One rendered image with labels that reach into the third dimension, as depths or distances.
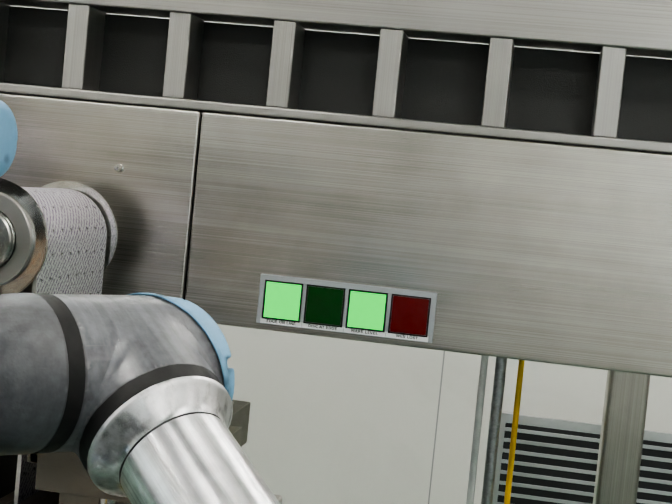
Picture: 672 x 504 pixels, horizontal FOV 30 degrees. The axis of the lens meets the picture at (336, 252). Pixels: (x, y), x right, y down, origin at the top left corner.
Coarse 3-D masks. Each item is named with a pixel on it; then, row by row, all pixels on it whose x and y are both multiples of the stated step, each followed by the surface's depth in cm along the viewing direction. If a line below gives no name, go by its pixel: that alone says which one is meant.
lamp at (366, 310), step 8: (352, 296) 175; (360, 296) 174; (368, 296) 174; (376, 296) 174; (384, 296) 174; (352, 304) 175; (360, 304) 174; (368, 304) 174; (376, 304) 174; (384, 304) 174; (352, 312) 175; (360, 312) 174; (368, 312) 174; (376, 312) 174; (384, 312) 174; (352, 320) 175; (360, 320) 175; (368, 320) 174; (376, 320) 174; (368, 328) 174; (376, 328) 174
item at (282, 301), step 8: (272, 288) 176; (280, 288) 176; (288, 288) 176; (296, 288) 176; (272, 296) 176; (280, 296) 176; (288, 296) 176; (296, 296) 176; (272, 304) 176; (280, 304) 176; (288, 304) 176; (296, 304) 176; (264, 312) 177; (272, 312) 176; (280, 312) 176; (288, 312) 176; (296, 312) 176; (296, 320) 176
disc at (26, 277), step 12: (0, 180) 148; (0, 192) 148; (12, 192) 148; (24, 192) 148; (24, 204) 148; (36, 204) 148; (36, 216) 148; (36, 228) 148; (36, 240) 148; (36, 252) 148; (36, 264) 148; (24, 276) 148; (36, 276) 148; (0, 288) 149; (12, 288) 148; (24, 288) 148
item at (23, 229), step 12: (0, 204) 147; (12, 204) 147; (12, 216) 147; (24, 216) 147; (24, 228) 147; (24, 240) 147; (24, 252) 147; (12, 264) 148; (24, 264) 147; (0, 276) 148; (12, 276) 148
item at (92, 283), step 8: (48, 280) 152; (56, 280) 155; (64, 280) 158; (72, 280) 160; (80, 280) 163; (88, 280) 166; (96, 280) 169; (32, 288) 149; (40, 288) 150; (48, 288) 153; (56, 288) 155; (64, 288) 158; (72, 288) 161; (80, 288) 164; (88, 288) 167; (96, 288) 170
